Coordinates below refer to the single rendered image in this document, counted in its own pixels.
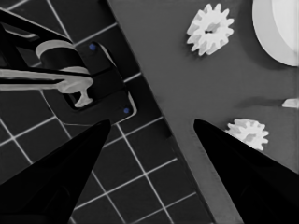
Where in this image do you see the small white toothed gear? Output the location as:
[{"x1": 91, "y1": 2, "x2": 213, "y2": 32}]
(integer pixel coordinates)
[{"x1": 224, "y1": 118, "x2": 270, "y2": 152}]

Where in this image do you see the dark robot body with pale bars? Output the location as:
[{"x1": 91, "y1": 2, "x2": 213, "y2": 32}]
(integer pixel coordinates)
[{"x1": 0, "y1": 0, "x2": 138, "y2": 127}]

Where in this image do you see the large thick white disc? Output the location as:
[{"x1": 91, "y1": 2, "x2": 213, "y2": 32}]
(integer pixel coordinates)
[{"x1": 251, "y1": 0, "x2": 299, "y2": 67}]

